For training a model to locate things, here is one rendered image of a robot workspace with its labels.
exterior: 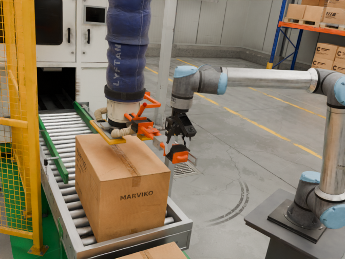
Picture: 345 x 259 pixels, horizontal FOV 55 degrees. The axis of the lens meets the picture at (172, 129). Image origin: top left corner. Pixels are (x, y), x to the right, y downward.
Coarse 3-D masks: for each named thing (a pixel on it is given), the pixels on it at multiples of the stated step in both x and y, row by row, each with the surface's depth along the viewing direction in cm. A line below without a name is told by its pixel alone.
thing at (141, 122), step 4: (132, 120) 170; (136, 120) 172; (140, 120) 173; (144, 120) 174; (148, 120) 174; (132, 124) 172; (136, 124) 166; (140, 124) 166; (144, 124) 167; (148, 124) 169; (152, 124) 170; (132, 128) 171; (136, 128) 169; (136, 132) 168; (140, 132) 168
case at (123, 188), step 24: (96, 144) 206; (120, 144) 210; (144, 144) 214; (96, 168) 178; (120, 168) 181; (144, 168) 184; (96, 192) 176; (120, 192) 175; (144, 192) 182; (96, 216) 180; (120, 216) 181; (144, 216) 189
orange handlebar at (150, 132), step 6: (144, 96) 223; (156, 102) 210; (126, 114) 182; (132, 114) 184; (150, 126) 168; (144, 132) 163; (150, 132) 160; (156, 132) 161; (162, 144) 149; (180, 156) 139; (186, 156) 141
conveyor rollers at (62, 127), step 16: (48, 128) 324; (64, 128) 324; (80, 128) 331; (64, 144) 292; (48, 160) 262; (64, 160) 267; (64, 192) 226; (80, 208) 215; (80, 224) 198; (96, 240) 186
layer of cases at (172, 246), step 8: (152, 248) 184; (160, 248) 185; (168, 248) 186; (176, 248) 186; (128, 256) 176; (136, 256) 177; (144, 256) 178; (152, 256) 178; (160, 256) 179; (168, 256) 180; (176, 256) 180; (184, 256) 181
